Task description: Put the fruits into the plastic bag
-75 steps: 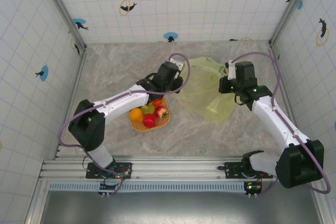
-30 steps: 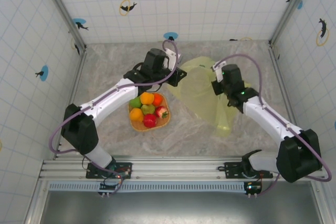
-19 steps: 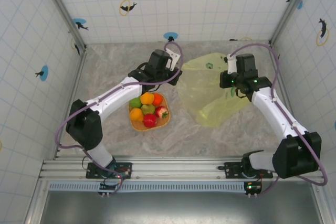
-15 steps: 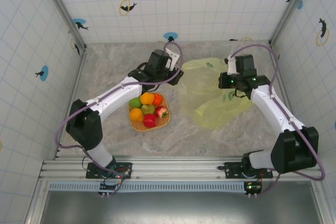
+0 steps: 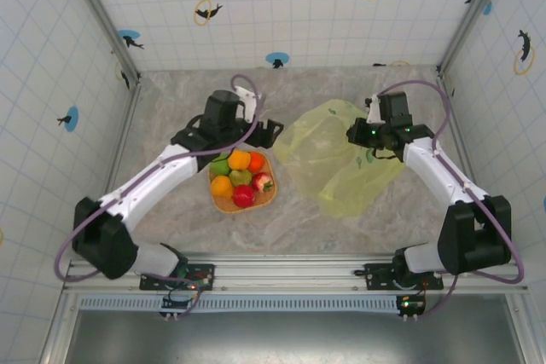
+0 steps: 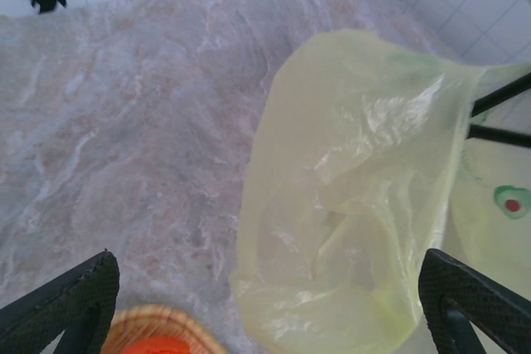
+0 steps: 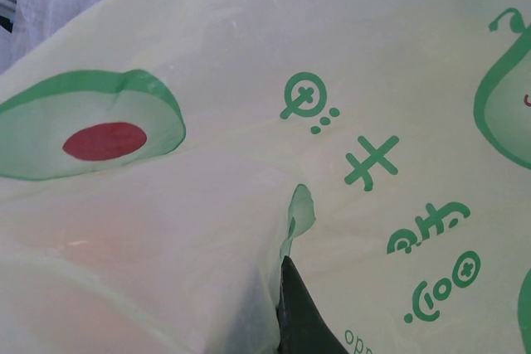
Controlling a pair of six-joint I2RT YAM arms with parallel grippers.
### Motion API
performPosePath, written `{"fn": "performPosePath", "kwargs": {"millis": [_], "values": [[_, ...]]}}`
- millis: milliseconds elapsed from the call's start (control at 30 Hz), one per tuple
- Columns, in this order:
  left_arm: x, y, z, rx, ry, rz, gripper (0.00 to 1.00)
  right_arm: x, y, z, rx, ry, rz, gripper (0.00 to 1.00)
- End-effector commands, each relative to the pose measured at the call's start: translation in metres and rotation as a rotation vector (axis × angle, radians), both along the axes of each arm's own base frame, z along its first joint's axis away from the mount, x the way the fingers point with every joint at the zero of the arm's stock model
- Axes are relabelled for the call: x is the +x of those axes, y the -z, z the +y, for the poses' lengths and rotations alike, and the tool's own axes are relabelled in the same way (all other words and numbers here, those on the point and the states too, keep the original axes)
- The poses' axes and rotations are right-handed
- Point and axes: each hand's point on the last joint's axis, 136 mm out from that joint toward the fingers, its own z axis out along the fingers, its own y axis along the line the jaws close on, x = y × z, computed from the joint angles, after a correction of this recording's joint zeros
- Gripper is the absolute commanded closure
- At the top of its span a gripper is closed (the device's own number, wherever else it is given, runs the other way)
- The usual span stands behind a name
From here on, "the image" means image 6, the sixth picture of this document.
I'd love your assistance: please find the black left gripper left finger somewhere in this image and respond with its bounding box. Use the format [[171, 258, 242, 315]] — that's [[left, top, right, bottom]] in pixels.
[[0, 249, 120, 354]]

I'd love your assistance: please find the orange toy fruit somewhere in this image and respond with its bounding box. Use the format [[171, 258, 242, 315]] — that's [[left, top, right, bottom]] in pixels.
[[122, 336, 194, 354]]

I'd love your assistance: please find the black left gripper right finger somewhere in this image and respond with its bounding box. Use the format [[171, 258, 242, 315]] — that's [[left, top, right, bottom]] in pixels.
[[417, 248, 531, 354]]

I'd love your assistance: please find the translucent yellow-green plastic bag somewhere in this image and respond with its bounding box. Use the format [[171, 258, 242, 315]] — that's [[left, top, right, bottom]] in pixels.
[[227, 28, 531, 354]]

